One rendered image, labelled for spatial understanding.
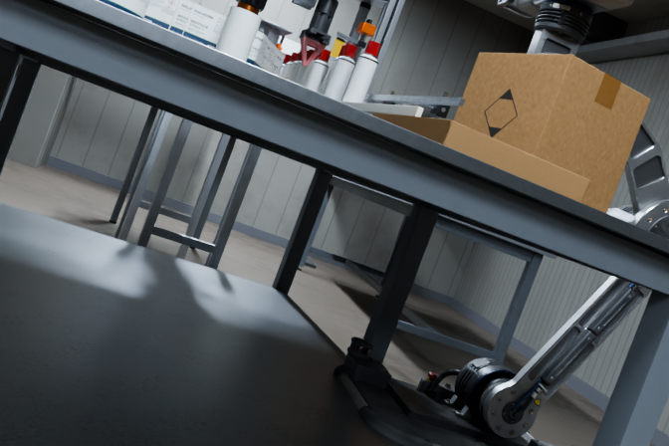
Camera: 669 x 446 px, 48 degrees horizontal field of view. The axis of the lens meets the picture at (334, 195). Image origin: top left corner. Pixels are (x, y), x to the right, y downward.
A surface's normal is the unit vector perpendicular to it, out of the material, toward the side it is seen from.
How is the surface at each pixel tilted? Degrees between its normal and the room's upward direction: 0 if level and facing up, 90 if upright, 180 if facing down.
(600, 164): 90
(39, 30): 90
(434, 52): 90
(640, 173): 90
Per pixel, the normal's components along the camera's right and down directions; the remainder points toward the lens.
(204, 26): 0.38, 0.16
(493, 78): -0.83, -0.30
